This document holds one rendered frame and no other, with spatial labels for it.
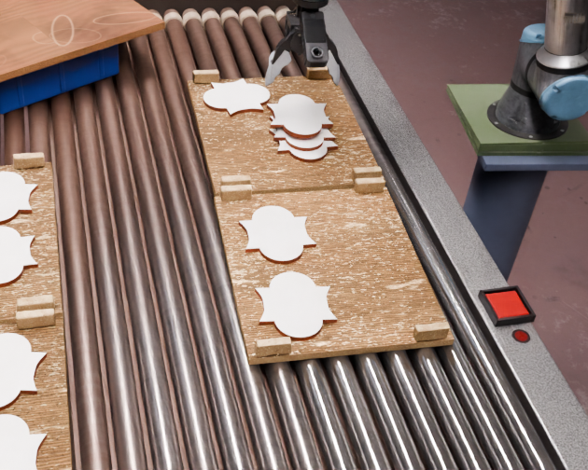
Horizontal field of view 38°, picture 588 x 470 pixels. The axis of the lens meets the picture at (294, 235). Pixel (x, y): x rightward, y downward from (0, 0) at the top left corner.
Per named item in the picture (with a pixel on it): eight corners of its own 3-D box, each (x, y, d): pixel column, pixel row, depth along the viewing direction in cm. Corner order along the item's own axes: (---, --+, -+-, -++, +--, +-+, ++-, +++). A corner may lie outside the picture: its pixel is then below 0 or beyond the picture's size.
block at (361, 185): (381, 186, 173) (383, 175, 171) (384, 192, 172) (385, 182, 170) (352, 188, 172) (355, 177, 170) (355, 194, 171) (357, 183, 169)
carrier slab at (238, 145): (333, 80, 205) (334, 75, 204) (385, 187, 176) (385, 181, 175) (187, 86, 197) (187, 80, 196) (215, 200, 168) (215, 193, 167)
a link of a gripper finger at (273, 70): (263, 74, 181) (292, 42, 177) (267, 89, 177) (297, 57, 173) (252, 65, 180) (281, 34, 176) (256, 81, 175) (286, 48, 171)
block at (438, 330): (444, 331, 145) (448, 320, 143) (448, 339, 144) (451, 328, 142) (411, 334, 144) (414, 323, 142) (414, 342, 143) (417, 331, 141)
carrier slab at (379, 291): (385, 192, 175) (386, 186, 174) (453, 345, 145) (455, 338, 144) (213, 202, 167) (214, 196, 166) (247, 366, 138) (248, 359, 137)
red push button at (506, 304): (513, 295, 156) (515, 289, 155) (527, 319, 152) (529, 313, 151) (483, 298, 155) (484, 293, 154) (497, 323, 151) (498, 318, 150)
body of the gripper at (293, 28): (318, 36, 179) (325, -18, 172) (326, 58, 173) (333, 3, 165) (282, 36, 178) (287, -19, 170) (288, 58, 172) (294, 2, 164)
